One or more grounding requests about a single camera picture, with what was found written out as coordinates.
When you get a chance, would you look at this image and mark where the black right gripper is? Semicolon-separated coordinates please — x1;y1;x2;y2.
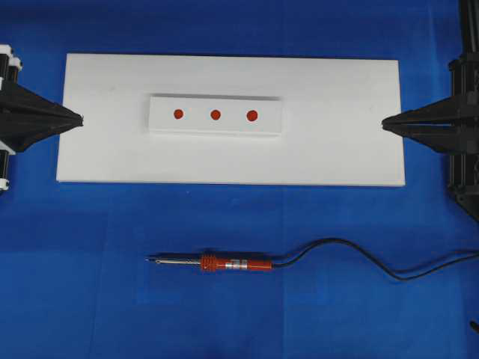
381;52;479;203

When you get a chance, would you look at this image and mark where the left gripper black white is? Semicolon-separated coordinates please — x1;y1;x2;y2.
0;43;84;192

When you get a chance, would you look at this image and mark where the black soldering iron cable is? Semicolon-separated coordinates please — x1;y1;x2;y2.
272;238;479;282

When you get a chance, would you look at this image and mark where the red handled soldering iron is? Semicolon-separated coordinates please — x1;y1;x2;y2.
145;252;273;273

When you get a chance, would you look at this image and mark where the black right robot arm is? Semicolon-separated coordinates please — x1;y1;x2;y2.
382;1;478;204

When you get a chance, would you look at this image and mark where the large white board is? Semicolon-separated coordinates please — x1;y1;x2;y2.
56;54;406;186

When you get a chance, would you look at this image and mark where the blue table cloth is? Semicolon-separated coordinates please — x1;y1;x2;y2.
1;1;478;358

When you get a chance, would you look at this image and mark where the small white raised plate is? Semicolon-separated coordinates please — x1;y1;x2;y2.
147;93;283;137

